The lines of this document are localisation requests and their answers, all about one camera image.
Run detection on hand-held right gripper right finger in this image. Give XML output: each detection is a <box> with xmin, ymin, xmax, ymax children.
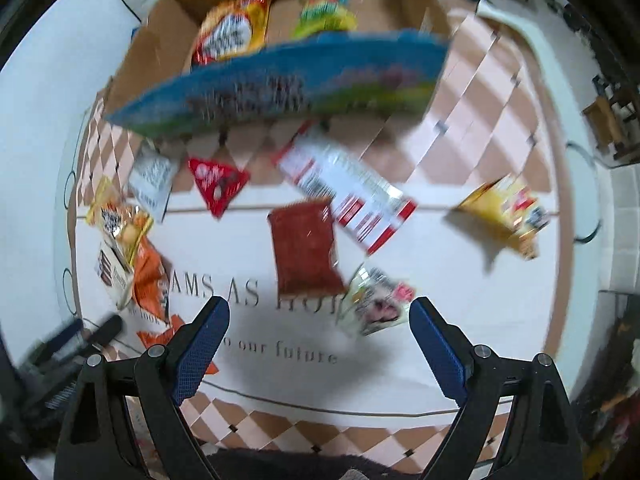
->
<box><xmin>407</xmin><ymin>296</ymin><xmax>585</xmax><ymax>480</ymax></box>

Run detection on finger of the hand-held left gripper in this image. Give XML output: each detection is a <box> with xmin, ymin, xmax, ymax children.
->
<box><xmin>30</xmin><ymin>319</ymin><xmax>85</xmax><ymax>366</ymax></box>
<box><xmin>82</xmin><ymin>314</ymin><xmax>124</xmax><ymax>348</ymax></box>

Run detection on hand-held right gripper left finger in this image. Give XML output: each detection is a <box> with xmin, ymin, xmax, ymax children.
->
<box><xmin>54</xmin><ymin>296</ymin><xmax>232</xmax><ymax>480</ymax></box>

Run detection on yellow clear snack packet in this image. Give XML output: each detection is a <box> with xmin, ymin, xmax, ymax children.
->
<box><xmin>85</xmin><ymin>177</ymin><xmax>153</xmax><ymax>266</ymax></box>

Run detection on grey white snack packet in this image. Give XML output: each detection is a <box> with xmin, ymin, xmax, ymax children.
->
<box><xmin>126</xmin><ymin>147</ymin><xmax>176</xmax><ymax>224</ymax></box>

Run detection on cardboard box with blue flap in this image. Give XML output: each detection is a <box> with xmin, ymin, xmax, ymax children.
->
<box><xmin>102</xmin><ymin>0</ymin><xmax>453</xmax><ymax>137</ymax></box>

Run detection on small orange snack packet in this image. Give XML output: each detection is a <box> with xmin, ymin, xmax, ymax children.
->
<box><xmin>136</xmin><ymin>314</ymin><xmax>220</xmax><ymax>376</ymax></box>

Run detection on white brown snack packet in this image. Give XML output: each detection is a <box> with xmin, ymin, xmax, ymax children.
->
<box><xmin>95</xmin><ymin>242</ymin><xmax>135</xmax><ymax>311</ymax></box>

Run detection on white pink label snack packet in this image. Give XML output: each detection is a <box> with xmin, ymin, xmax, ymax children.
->
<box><xmin>336</xmin><ymin>262</ymin><xmax>417</xmax><ymax>337</ymax></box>

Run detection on printed checkered mat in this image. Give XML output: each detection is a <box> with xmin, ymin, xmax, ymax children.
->
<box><xmin>62</xmin><ymin>0</ymin><xmax>601</xmax><ymax>476</ymax></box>

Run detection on dark red snack packet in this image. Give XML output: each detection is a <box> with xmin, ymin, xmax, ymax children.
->
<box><xmin>266</xmin><ymin>197</ymin><xmax>347</xmax><ymax>297</ymax></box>

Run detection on yellow snack bag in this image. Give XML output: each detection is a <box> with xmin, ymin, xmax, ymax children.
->
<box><xmin>446</xmin><ymin>174</ymin><xmax>551</xmax><ymax>261</ymax></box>

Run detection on red triangular snack packet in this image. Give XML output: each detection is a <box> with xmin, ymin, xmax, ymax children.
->
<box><xmin>187</xmin><ymin>156</ymin><xmax>251</xmax><ymax>220</ymax></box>

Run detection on pile of colourful packets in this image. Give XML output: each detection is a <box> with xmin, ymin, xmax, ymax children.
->
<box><xmin>580</xmin><ymin>390</ymin><xmax>633</xmax><ymax>468</ymax></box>

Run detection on white red striped snack packet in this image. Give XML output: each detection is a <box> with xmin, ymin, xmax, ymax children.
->
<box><xmin>272</xmin><ymin>127</ymin><xmax>418</xmax><ymax>256</ymax></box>

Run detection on wooden stool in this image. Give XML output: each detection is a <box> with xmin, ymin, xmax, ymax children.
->
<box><xmin>581</xmin><ymin>74</ymin><xmax>640</xmax><ymax>162</ymax></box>

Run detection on red yellow snack packet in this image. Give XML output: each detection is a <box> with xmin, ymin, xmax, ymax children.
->
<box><xmin>191</xmin><ymin>0</ymin><xmax>279</xmax><ymax>67</ymax></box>

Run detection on green yellow snack packet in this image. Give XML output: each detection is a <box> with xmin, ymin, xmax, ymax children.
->
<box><xmin>291</xmin><ymin>0</ymin><xmax>359</xmax><ymax>41</ymax></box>

